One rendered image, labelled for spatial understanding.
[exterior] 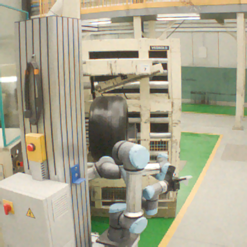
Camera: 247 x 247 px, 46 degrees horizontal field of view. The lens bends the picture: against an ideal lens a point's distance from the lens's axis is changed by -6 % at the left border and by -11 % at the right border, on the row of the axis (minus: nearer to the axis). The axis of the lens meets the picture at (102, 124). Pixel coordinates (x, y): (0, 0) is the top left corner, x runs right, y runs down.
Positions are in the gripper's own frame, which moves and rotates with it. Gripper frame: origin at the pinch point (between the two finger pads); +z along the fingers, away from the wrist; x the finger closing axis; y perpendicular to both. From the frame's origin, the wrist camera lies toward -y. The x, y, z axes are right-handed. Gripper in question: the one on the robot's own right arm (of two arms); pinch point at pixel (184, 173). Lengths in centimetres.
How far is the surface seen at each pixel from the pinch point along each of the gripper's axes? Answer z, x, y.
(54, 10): -11, -127, -142
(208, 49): 815, -523, -171
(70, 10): -14, -93, -131
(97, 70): 16, -107, -78
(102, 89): 27, -118, -60
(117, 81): 38, -107, -66
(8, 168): -91, -72, -15
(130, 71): 38, -87, -73
